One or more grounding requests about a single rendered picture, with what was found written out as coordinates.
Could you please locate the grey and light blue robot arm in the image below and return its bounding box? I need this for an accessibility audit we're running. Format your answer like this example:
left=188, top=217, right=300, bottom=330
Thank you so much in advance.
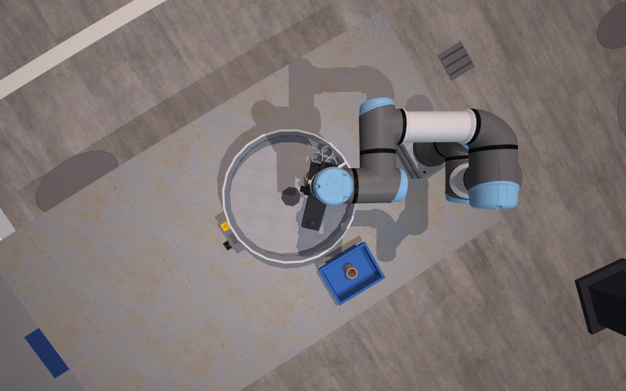
left=301, top=97, right=519, bottom=231

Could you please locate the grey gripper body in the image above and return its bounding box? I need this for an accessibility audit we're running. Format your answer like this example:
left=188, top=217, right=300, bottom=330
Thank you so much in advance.
left=303, top=161, right=338, bottom=202

